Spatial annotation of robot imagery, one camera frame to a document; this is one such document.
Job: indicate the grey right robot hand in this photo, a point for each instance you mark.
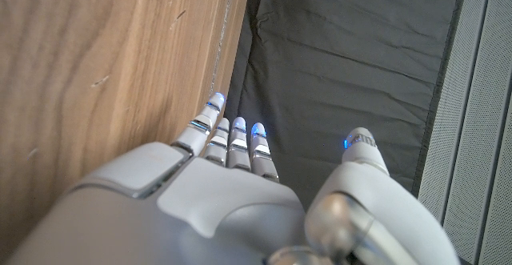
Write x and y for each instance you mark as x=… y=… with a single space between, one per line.
x=200 y=217

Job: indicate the black backdrop curtain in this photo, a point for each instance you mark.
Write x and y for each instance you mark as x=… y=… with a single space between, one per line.
x=340 y=57

